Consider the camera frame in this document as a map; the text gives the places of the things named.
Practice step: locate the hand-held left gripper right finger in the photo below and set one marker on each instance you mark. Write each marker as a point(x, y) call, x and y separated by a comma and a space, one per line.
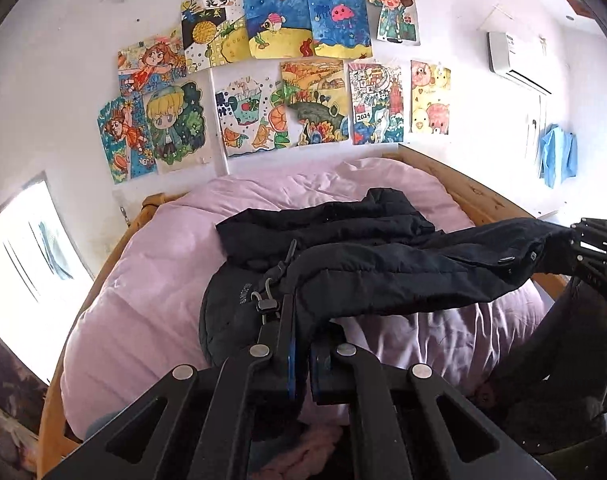
point(333, 375)

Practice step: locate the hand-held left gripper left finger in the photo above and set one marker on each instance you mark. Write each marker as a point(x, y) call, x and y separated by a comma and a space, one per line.
point(278, 360)

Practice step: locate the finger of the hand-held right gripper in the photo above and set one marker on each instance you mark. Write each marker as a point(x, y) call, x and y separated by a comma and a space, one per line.
point(596, 272)
point(596, 227)

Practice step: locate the black padded jacket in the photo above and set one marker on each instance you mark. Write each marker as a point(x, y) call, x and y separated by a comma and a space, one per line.
point(363, 270)

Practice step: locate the pink knitted sweater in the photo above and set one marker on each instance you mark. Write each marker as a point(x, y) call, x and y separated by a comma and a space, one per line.
point(303, 442)

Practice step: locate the blue hanging cloth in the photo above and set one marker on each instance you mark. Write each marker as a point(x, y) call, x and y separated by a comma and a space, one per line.
point(558, 155)

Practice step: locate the person's right leg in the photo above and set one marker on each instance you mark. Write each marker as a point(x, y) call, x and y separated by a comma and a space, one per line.
point(548, 360)

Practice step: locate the pink duvet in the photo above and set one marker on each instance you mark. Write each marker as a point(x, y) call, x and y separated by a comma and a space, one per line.
point(148, 300)

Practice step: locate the white air conditioner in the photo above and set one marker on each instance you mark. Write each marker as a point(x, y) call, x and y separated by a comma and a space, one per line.
point(516, 60)

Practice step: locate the bear and chick drawing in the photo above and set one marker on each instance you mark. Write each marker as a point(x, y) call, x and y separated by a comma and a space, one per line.
point(430, 97)

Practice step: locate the drink and oranges drawing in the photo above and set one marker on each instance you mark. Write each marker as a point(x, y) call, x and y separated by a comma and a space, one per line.
point(248, 117)

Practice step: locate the city buildings drawing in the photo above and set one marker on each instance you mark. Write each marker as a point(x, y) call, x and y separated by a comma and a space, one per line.
point(376, 102)

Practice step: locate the blond boy drawing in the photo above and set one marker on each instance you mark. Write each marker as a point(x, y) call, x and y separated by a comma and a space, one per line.
point(176, 125)

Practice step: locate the landscape with turtle drawing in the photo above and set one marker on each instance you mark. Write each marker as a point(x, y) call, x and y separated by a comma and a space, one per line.
point(313, 102)

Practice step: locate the bright window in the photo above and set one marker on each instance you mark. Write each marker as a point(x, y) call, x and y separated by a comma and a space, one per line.
point(28, 270)

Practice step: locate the swimming girl drawing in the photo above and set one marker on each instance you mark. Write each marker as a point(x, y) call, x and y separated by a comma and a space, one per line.
point(123, 140)

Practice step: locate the brown patterned cloth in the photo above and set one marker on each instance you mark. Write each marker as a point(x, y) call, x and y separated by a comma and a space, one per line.
point(8, 400)

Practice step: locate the red-haired boy drawing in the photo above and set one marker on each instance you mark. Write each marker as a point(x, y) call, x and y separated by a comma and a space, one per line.
point(391, 10)

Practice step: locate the orange-haired girl drawing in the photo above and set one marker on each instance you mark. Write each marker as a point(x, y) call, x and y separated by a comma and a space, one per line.
point(151, 62)

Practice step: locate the pink jellyfish drawing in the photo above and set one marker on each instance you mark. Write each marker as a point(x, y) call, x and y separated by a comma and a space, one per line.
point(338, 22)

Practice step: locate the pineapple drawing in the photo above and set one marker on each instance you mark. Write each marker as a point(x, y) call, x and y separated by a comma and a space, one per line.
point(211, 35)

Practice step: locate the fish drawing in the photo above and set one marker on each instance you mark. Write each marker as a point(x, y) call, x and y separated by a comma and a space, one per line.
point(276, 22)

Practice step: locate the wooden bed frame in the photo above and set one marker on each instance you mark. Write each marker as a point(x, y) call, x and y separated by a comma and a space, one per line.
point(458, 185)

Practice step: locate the white wall pipe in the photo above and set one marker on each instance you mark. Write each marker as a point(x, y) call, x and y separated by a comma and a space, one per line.
point(218, 160)

